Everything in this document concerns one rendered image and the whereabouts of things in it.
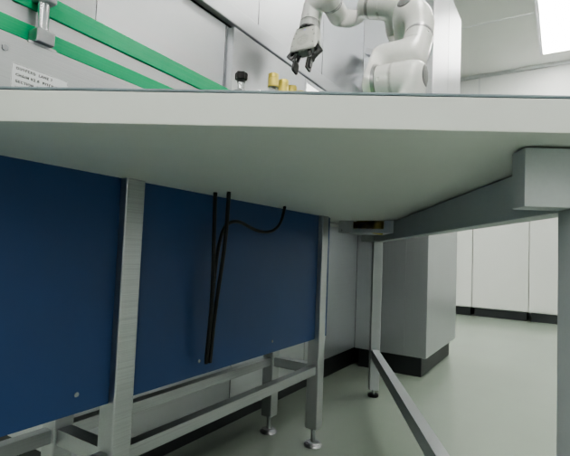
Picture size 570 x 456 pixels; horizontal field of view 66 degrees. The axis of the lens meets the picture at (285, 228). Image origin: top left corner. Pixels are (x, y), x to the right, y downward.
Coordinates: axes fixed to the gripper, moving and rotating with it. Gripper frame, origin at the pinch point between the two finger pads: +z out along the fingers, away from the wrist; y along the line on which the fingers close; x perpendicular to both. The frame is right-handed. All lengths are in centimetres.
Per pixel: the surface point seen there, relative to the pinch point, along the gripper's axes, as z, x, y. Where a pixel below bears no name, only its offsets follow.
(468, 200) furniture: 67, -35, 65
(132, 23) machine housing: 24, -56, -15
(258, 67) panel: 4.0, -8.8, -12.0
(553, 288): -8, 378, 70
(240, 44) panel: 3.2, -20.0, -12.0
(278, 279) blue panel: 78, -11, 13
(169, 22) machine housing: 15, -46, -15
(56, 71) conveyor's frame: 64, -82, 16
